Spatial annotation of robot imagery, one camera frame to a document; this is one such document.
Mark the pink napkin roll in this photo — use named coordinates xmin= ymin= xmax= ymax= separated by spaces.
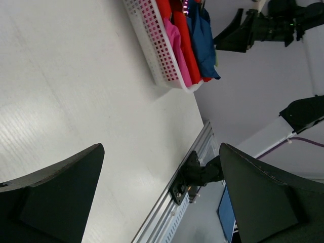
xmin=163 ymin=18 xmax=192 ymax=88

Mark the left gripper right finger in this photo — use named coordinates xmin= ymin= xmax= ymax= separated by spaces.
xmin=219 ymin=143 xmax=323 ymax=242

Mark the aluminium rail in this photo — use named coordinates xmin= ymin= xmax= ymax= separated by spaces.
xmin=132 ymin=120 xmax=217 ymax=242

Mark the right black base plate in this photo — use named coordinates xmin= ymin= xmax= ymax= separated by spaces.
xmin=169 ymin=150 xmax=200 ymax=205

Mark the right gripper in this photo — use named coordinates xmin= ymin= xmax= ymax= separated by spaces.
xmin=213 ymin=8 xmax=295 ymax=53

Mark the large white tray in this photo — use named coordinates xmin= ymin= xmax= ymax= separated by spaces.
xmin=123 ymin=1 xmax=203 ymax=94

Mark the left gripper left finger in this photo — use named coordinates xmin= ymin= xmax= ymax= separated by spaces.
xmin=1 ymin=143 xmax=105 ymax=242

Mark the blue screen monitor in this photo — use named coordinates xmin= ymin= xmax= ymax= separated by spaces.
xmin=217 ymin=187 xmax=236 ymax=242

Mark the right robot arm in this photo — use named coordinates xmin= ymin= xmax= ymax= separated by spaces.
xmin=194 ymin=1 xmax=323 ymax=179

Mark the white cable duct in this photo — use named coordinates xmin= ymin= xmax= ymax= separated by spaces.
xmin=156 ymin=193 xmax=190 ymax=243

